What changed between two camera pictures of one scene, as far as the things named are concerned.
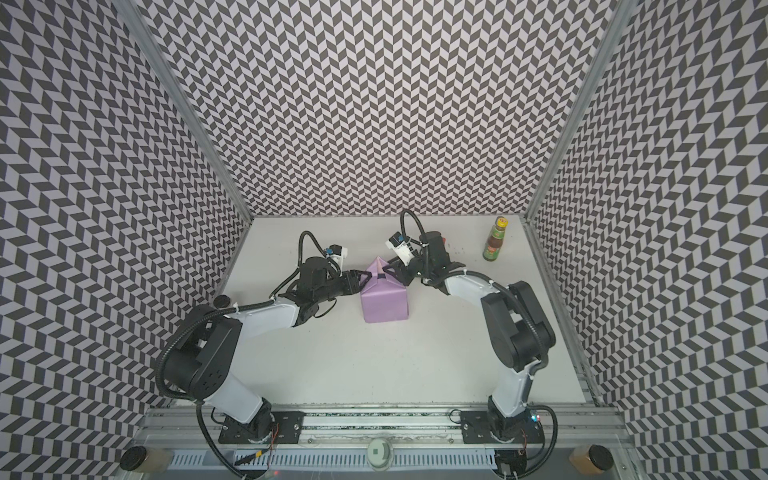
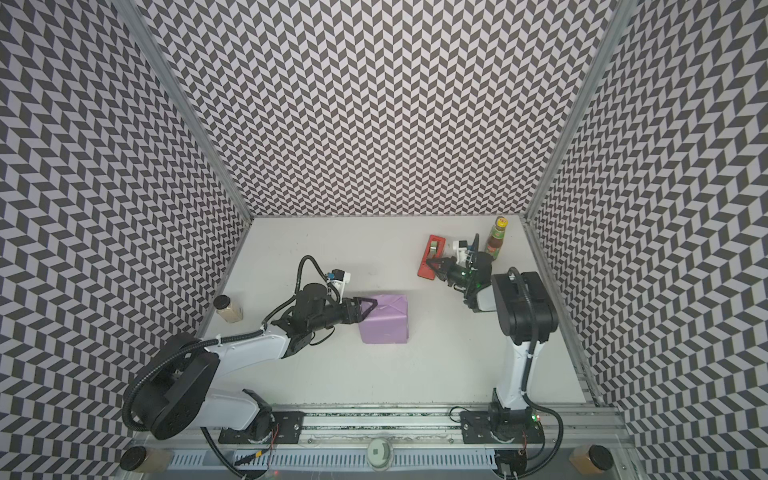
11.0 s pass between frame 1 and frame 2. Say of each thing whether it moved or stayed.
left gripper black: moved
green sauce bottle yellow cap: stayed
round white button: stayed
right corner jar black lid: stayed
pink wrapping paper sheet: moved
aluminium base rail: stayed
